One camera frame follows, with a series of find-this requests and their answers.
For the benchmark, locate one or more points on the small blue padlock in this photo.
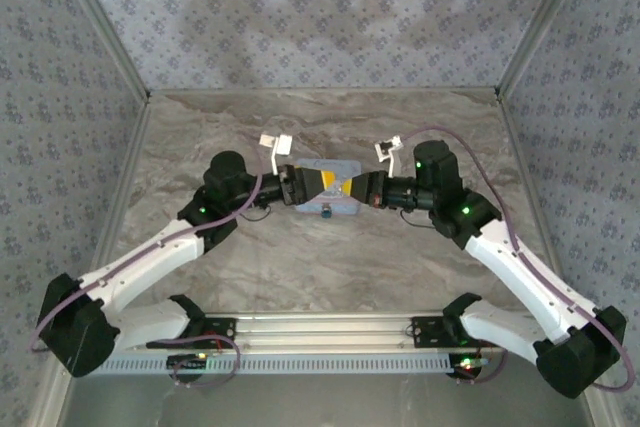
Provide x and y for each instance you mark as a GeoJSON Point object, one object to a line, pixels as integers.
{"type": "Point", "coordinates": [327, 211]}

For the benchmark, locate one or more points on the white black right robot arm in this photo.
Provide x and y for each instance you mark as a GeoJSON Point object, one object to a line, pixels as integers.
{"type": "Point", "coordinates": [530, 272]}

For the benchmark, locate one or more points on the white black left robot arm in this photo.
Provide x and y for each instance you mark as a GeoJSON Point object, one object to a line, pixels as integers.
{"type": "Point", "coordinates": [150, 257]}

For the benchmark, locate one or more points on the left control board with LED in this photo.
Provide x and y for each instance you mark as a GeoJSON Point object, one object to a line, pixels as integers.
{"type": "Point", "coordinates": [187, 360]}

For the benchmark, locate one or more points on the control board with led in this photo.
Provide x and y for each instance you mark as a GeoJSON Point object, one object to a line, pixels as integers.
{"type": "Point", "coordinates": [467, 363]}
{"type": "Point", "coordinates": [187, 360]}

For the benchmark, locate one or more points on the right control board with LED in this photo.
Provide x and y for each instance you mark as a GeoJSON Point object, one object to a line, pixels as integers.
{"type": "Point", "coordinates": [467, 363]}

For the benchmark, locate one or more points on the grey metal floor plate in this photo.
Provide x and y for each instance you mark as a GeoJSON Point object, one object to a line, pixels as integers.
{"type": "Point", "coordinates": [320, 404]}

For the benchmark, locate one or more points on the silver aluminium side rail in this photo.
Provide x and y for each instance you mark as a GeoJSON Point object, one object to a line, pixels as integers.
{"type": "Point", "coordinates": [125, 187]}

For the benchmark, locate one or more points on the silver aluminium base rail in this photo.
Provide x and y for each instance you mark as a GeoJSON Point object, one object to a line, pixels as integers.
{"type": "Point", "coordinates": [320, 329]}

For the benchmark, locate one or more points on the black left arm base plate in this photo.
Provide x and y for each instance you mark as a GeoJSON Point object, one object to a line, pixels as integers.
{"type": "Point", "coordinates": [217, 327]}

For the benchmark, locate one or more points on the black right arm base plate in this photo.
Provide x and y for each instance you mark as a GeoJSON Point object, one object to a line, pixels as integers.
{"type": "Point", "coordinates": [430, 332]}

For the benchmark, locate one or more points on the silver aluminium frame post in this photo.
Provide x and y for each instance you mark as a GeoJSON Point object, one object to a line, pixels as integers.
{"type": "Point", "coordinates": [107, 32]}
{"type": "Point", "coordinates": [545, 22]}

